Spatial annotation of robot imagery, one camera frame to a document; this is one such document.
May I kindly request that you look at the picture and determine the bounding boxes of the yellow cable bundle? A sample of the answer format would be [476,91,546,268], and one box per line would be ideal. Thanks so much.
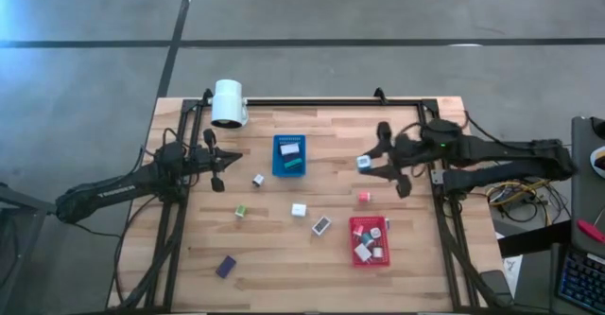
[485,180,552,226]

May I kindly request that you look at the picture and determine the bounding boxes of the red hand tool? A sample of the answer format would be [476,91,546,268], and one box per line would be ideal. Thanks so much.
[576,218,605,245]

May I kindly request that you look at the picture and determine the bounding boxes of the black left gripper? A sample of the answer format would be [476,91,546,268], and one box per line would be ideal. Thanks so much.
[194,128,244,194]

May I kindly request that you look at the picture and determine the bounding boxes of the navy blue flat box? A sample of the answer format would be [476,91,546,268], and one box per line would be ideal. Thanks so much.
[215,254,237,279]

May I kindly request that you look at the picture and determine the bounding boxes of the dark grey flat device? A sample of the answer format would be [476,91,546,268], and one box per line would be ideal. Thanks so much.
[479,270,515,306]

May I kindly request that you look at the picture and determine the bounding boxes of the blue plastic basket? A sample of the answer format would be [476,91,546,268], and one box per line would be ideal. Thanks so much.
[271,133,307,179]

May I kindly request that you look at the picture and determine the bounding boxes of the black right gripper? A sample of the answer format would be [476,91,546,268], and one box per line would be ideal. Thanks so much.
[363,121,429,200]

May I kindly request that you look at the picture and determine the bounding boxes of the white cylindrical lamp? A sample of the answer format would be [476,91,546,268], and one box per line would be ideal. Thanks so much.
[210,79,250,130]

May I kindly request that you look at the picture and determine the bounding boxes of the white printed paper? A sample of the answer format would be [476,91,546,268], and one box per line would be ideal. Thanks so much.
[501,254,525,286]

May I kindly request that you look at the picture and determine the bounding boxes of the red plastic basket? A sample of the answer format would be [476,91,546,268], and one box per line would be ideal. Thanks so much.
[349,216,392,269]

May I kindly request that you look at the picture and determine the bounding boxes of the dark grey side desk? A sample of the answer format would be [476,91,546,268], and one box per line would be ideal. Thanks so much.
[547,114,605,315]

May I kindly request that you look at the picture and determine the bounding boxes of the grey metal stand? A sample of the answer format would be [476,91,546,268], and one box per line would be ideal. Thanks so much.
[0,182,77,315]

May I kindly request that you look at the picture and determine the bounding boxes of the black backlit keyboard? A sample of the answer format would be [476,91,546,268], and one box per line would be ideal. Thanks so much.
[556,246,605,315]

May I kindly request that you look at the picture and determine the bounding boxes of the white box dark label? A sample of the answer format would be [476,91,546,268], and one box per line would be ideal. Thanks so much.
[311,216,333,236]

